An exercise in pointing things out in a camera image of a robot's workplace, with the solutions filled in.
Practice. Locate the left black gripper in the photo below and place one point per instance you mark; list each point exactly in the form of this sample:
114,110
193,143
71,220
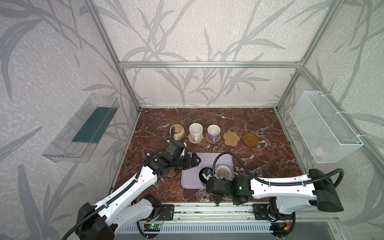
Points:
188,160

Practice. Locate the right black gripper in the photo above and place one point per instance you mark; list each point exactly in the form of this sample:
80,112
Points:
210,183

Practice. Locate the white woven round coaster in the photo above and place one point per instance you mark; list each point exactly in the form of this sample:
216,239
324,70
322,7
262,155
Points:
195,140

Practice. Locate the white mug blue handle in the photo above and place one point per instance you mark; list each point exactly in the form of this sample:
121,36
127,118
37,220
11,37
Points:
223,173

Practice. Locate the beige ceramic mug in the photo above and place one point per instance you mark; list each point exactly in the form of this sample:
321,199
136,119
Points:
177,132

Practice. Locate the white speckled mug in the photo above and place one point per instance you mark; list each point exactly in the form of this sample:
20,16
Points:
195,130

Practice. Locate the black mug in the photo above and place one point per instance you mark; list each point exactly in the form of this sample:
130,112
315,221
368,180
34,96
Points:
200,177

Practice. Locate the brown rattan round coaster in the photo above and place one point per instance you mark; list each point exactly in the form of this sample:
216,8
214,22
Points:
211,142

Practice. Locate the white mug lilac handle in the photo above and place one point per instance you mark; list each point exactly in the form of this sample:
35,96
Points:
213,132

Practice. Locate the cork flower coaster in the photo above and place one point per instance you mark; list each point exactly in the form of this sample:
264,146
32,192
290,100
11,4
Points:
231,139

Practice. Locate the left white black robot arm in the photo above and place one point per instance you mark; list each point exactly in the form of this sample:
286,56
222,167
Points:
103,220

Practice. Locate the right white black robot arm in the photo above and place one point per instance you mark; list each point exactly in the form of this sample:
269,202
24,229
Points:
286,195

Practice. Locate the lilac plastic tray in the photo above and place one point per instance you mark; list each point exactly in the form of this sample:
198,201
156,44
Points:
190,178

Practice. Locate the small green-lit circuit board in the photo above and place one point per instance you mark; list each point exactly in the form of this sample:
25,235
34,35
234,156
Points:
152,227

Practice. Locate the pink object in basket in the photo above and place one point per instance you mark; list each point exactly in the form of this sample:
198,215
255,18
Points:
318,152

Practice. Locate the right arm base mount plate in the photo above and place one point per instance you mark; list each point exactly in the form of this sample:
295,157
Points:
261,211

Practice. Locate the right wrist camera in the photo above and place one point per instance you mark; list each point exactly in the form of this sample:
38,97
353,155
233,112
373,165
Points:
207,173

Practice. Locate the aluminium front rail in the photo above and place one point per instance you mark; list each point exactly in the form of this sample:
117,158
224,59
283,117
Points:
201,212

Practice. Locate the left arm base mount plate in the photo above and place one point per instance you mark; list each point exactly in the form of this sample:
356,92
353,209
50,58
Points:
163,212

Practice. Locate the clear plastic wall bin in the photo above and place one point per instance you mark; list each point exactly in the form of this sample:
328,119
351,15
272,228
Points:
79,138

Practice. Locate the white wire mesh basket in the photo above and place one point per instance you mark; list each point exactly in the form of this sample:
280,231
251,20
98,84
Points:
322,125

